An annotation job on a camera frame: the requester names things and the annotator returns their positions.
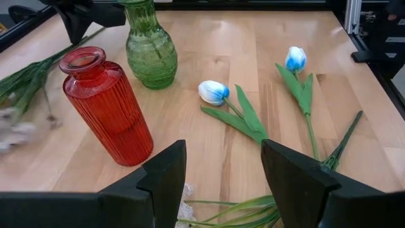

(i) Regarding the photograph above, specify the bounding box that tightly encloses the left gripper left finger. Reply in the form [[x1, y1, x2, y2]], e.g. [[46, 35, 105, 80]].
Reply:
[[98, 139, 188, 228]]

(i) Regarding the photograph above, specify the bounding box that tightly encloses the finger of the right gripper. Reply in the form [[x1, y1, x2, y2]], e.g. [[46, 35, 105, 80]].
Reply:
[[75, 11, 94, 44], [56, 8, 77, 44]]

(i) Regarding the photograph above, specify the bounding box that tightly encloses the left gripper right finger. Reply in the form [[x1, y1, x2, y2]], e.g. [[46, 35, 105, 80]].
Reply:
[[261, 139, 384, 228]]

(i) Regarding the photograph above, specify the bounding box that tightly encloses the white blossom spray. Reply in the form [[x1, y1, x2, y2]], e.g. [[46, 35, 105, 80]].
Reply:
[[175, 110, 364, 228], [0, 27, 107, 153]]

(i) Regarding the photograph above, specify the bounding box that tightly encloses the blue white artificial tulip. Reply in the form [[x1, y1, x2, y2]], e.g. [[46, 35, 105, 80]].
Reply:
[[197, 79, 270, 145], [274, 46, 320, 161]]

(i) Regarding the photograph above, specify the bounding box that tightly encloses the green glass vase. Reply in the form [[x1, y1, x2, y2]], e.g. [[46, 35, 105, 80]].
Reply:
[[118, 0, 178, 90]]

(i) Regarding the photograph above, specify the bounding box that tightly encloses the red ribbed glass vase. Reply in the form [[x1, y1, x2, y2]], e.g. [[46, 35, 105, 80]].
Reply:
[[58, 46, 154, 167]]

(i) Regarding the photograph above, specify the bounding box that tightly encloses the silver aluminium profile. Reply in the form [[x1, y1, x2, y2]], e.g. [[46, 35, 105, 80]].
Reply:
[[344, 0, 362, 35]]

